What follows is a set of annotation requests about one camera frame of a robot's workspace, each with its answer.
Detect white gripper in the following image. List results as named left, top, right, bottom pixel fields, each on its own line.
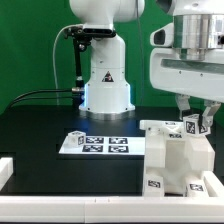
left=150, top=48, right=224, bottom=127

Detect white long side rail back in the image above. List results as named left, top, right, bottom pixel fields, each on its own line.
left=185, top=136, right=215, bottom=171

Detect white long side rail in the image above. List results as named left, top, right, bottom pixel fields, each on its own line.
left=185, top=136, right=215, bottom=171
left=144, top=130, right=166, bottom=168

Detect white chair seat block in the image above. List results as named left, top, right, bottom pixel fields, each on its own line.
left=143, top=131, right=204, bottom=196

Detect white long side rail front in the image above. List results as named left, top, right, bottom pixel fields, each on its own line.
left=144, top=130, right=166, bottom=168

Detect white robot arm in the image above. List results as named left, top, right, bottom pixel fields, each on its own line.
left=69, top=0, right=224, bottom=127

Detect white flat back panel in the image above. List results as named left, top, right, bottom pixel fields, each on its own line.
left=59, top=136, right=145, bottom=156

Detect white left fence block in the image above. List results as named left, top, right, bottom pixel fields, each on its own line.
left=0, top=157, right=13, bottom=191

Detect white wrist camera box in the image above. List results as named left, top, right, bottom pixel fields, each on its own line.
left=150, top=23, right=174, bottom=47

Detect white right fence rail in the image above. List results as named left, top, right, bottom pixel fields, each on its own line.
left=203, top=171, right=224, bottom=198

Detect white fence rail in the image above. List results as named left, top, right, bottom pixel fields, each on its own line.
left=203, top=171, right=224, bottom=198
left=0, top=196, right=224, bottom=223

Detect black camera on stand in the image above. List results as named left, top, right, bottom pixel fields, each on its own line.
left=64, top=24, right=116, bottom=88

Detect grey camera cable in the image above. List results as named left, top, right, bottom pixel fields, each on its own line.
left=52, top=24, right=81, bottom=106

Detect black base cables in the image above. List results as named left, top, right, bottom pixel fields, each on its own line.
left=6, top=87, right=84, bottom=111

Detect white front fence rail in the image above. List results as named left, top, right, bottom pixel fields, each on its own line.
left=0, top=196, right=224, bottom=223

